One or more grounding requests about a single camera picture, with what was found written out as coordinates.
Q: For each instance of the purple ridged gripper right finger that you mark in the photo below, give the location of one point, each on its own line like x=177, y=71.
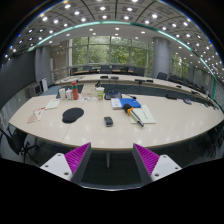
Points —
x=152, y=166

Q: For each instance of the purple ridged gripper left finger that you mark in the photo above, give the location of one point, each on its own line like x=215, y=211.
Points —
x=69, y=166

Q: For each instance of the black oval mouse pad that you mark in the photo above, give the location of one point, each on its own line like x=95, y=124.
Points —
x=72, y=114

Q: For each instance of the black office chair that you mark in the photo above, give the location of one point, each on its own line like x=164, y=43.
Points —
x=17, y=142

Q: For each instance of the red white printed leaflet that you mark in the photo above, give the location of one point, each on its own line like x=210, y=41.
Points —
x=36, y=115

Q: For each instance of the white paper sheet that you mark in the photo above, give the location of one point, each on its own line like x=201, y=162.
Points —
x=52, y=104

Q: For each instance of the white booklet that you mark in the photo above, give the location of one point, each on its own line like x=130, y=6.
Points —
x=116, y=104

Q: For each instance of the white paper cup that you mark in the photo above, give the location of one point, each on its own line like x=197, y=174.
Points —
x=62, y=93

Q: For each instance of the red bottle green cap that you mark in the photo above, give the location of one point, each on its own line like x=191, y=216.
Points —
x=75, y=90

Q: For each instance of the green label plastic cup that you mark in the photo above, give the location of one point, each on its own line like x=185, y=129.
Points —
x=100, y=93

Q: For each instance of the white box appliance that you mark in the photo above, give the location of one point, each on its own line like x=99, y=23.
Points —
x=34, y=90

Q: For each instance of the black orange handled tool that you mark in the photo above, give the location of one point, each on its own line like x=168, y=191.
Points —
x=130, y=112

